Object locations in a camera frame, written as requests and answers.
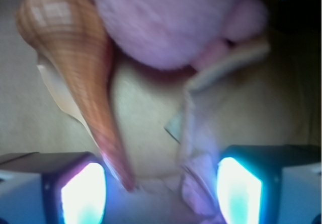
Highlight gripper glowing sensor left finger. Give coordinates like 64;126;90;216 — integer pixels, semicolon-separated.
1;152;106;223

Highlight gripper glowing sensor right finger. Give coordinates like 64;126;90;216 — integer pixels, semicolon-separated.
216;144;321;223

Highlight brown paper bin liner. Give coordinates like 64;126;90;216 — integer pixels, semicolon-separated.
1;0;321;223

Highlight orange conch seashell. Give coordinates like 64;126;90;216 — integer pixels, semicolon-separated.
16;0;135;191

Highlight pink plush toy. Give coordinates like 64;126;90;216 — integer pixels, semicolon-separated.
93;0;268;70

